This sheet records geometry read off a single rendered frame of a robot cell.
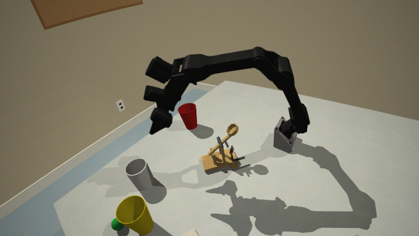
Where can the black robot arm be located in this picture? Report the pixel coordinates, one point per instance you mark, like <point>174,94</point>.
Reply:
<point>198,67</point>

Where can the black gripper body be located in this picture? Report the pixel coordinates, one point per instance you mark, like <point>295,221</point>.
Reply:
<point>162,115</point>

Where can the grey open cylinder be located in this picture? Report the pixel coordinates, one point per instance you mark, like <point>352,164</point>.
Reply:
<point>140,174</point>

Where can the red plastic cup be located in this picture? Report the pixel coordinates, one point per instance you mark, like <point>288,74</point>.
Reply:
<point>188,114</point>

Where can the olive-yellow open cup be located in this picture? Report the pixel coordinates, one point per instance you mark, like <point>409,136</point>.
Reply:
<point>134,214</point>

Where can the green ball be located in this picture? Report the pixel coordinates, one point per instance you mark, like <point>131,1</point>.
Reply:
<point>116,225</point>

